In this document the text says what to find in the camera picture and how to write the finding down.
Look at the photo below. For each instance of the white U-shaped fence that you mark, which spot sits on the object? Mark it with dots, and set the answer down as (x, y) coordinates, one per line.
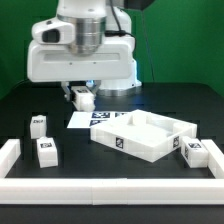
(102, 191)

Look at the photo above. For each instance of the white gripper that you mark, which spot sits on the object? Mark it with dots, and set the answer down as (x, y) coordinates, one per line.
(56, 63)

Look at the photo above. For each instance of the paper sheet with tags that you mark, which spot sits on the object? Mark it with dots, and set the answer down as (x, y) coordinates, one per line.
(83, 120)

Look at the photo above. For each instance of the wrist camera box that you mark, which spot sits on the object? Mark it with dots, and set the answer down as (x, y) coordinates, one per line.
(53, 31)

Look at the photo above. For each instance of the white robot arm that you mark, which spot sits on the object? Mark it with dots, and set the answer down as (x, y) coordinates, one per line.
(87, 40)

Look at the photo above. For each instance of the white square tabletop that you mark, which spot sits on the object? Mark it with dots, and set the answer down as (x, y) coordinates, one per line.
(142, 134)

